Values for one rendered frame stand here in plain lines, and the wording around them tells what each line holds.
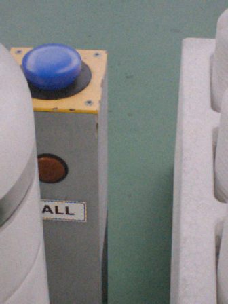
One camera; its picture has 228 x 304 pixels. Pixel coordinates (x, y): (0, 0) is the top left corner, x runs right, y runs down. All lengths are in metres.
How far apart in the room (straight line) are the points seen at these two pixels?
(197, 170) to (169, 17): 0.57
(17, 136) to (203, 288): 0.38
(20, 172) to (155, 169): 0.72
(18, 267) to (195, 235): 0.39
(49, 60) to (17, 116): 0.32
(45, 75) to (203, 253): 0.19
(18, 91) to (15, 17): 1.00
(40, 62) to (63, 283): 0.19
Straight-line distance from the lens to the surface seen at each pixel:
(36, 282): 0.25
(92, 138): 0.52
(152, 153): 0.95
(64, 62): 0.52
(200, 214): 0.63
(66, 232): 0.59
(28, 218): 0.23
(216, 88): 0.76
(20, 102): 0.21
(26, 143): 0.21
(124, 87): 1.06
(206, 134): 0.70
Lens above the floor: 0.63
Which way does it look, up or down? 41 degrees down
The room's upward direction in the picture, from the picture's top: straight up
